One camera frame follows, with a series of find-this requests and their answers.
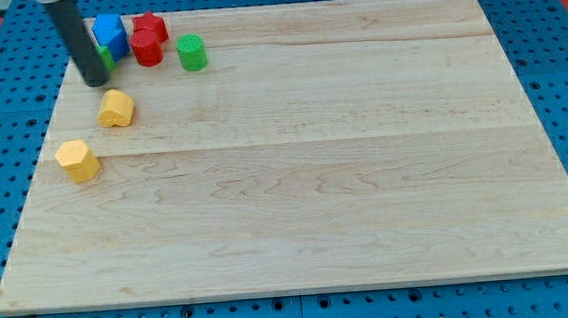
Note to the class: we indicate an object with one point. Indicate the wooden board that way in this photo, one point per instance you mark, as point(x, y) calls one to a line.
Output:
point(326, 147)

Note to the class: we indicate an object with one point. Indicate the green cylinder block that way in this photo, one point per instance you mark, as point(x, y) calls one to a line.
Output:
point(191, 51)

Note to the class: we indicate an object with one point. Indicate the yellow heart block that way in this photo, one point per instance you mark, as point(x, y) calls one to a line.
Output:
point(116, 109)

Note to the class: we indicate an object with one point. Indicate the red cylinder block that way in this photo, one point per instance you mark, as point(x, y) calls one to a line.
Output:
point(146, 47)

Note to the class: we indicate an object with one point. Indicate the red star block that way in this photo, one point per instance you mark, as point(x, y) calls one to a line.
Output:
point(149, 21)

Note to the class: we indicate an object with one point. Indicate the yellow hexagon block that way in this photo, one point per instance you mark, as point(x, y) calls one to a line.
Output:
point(78, 160)

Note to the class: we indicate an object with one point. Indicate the green block behind rod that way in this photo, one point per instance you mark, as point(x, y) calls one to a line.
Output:
point(106, 57)

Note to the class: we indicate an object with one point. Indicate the blue block front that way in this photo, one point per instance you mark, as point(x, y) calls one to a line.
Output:
point(116, 41)

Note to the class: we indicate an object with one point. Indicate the blue block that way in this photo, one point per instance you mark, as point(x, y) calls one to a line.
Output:
point(116, 41)
point(105, 24)

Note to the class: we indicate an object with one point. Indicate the blue block rear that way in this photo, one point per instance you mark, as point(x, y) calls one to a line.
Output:
point(105, 24)

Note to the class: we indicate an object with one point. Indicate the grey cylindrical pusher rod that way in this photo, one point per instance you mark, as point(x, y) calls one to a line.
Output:
point(68, 22)

